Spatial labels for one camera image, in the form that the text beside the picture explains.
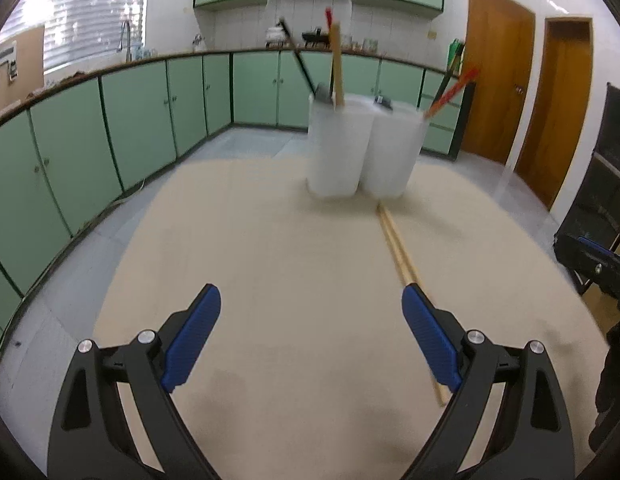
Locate red orange patterned chopstick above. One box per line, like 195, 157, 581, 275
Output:
424, 67, 480, 120

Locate plain bamboo chopstick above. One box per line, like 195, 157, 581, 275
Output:
330, 22, 345, 107

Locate light bamboo chopstick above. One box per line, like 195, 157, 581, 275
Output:
376, 202, 421, 286

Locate green lower kitchen cabinets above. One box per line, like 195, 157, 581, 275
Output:
0, 49, 476, 361

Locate kitchen faucet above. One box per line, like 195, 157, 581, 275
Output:
117, 18, 132, 63

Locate dark shelf cabinet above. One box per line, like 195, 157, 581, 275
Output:
553, 81, 620, 296

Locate wooden door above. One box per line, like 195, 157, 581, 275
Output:
462, 0, 536, 165
515, 16, 593, 209

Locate beige table mat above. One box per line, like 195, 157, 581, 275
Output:
94, 158, 607, 479

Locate right white plastic holder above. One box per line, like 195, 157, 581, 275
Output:
361, 101, 429, 200

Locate white plastic holder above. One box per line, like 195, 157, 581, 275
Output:
307, 94, 376, 198
361, 101, 429, 200

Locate black chopstick on table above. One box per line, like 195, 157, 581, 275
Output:
432, 47, 465, 103

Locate green thermos flask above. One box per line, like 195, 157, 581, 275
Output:
447, 38, 465, 68

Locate left white plastic holder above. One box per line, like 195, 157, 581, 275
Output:
307, 94, 376, 198

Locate black wok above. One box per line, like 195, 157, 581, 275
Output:
301, 28, 330, 49

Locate red chopstick in holder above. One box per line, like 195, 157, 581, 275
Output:
325, 6, 333, 32

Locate cardboard sheet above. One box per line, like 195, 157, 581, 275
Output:
0, 25, 44, 116

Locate white cooking pot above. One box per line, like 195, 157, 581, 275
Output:
264, 25, 287, 48

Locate black chopstick in holder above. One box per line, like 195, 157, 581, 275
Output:
278, 17, 316, 96

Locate window with blinds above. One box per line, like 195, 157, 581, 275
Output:
0, 0, 146, 70

